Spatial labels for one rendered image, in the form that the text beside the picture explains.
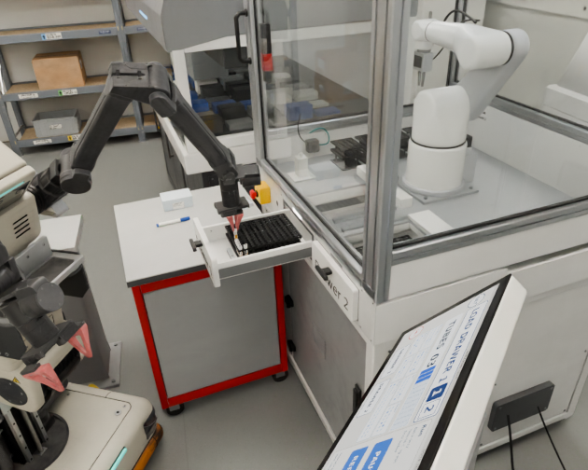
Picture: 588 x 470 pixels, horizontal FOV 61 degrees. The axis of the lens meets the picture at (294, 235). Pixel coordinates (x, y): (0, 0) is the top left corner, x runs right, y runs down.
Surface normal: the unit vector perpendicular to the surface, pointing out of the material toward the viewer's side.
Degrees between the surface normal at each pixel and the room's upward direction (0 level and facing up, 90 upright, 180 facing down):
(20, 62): 90
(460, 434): 40
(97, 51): 90
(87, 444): 0
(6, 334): 90
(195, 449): 0
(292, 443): 0
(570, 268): 90
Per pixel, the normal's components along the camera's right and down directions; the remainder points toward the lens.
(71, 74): 0.29, 0.49
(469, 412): 0.52, -0.50
